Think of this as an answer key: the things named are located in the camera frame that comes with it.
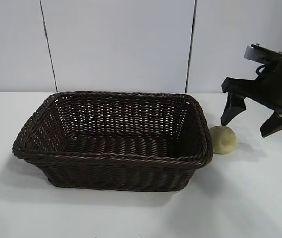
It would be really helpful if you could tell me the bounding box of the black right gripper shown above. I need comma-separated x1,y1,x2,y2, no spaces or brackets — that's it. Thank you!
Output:
220,36,282,138

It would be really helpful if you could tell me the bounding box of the pale yellow egg yolk pastry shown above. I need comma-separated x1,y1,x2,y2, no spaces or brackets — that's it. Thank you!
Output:
209,125,237,155

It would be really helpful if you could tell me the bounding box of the dark brown wicker basket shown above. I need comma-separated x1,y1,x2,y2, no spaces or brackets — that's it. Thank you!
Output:
11,90,214,193

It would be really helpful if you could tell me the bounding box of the black right camera cable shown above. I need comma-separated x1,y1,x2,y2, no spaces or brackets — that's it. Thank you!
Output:
254,64,267,75

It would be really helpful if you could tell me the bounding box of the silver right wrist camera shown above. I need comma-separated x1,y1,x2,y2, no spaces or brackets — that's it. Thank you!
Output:
244,43,282,67

